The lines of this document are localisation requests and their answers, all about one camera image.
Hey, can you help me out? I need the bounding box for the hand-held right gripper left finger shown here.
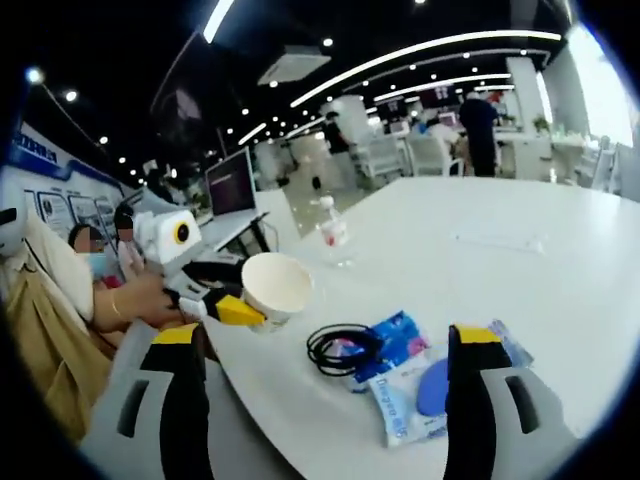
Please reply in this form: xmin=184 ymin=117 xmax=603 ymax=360
xmin=82 ymin=322 xmax=216 ymax=480

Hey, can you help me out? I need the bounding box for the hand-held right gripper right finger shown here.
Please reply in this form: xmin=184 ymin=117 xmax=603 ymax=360
xmin=442 ymin=323 xmax=581 ymax=480

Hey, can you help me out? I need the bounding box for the white paper cup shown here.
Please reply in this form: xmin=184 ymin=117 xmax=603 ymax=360
xmin=241 ymin=252 xmax=315 ymax=335

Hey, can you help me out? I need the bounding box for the wet wipes packet blue lid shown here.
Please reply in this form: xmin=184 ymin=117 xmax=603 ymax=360
xmin=368 ymin=319 xmax=535 ymax=450

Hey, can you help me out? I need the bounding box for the blue tissue packet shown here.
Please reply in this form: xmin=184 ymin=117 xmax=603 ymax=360
xmin=344 ymin=310 xmax=432 ymax=392

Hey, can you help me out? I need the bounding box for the black cable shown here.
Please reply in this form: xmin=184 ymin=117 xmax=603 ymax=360
xmin=306 ymin=323 xmax=387 ymax=378

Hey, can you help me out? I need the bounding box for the clear plastic bottle red label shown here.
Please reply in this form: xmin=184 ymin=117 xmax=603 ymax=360
xmin=318 ymin=195 xmax=355 ymax=267

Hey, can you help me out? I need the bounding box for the person's left hand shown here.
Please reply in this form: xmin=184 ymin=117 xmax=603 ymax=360
xmin=122 ymin=272 xmax=182 ymax=326

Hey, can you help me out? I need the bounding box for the white side desk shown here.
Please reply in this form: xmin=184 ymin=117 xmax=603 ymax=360
xmin=197 ymin=212 xmax=274 ymax=256

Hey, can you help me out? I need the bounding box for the black computer monitor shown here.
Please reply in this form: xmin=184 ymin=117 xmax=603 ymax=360
xmin=204 ymin=146 xmax=259 ymax=219

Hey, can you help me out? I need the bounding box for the white table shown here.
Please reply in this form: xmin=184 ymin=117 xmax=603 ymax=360
xmin=202 ymin=175 xmax=640 ymax=480

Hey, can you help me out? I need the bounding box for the seated person with mask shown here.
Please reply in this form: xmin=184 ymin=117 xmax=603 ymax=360
xmin=3 ymin=209 xmax=117 ymax=447

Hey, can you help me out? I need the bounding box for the white worn device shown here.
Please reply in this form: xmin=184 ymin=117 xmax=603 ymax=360
xmin=0 ymin=192 xmax=27 ymax=257

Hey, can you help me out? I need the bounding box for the white table slot cover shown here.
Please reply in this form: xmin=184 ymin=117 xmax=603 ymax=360
xmin=451 ymin=229 xmax=545 ymax=252

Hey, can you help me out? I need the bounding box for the ceiling air conditioner unit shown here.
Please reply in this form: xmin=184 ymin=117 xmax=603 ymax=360
xmin=257 ymin=45 xmax=333 ymax=87

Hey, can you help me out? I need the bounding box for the white chair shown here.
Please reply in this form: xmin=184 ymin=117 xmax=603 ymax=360
xmin=407 ymin=134 xmax=466 ymax=177

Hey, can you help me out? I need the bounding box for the curved ceiling light strip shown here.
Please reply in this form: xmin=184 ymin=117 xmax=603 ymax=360
xmin=289 ymin=29 xmax=564 ymax=109

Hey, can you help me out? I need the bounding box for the blue white wall poster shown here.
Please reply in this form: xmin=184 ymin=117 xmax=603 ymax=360
xmin=0 ymin=122 xmax=127 ymax=237

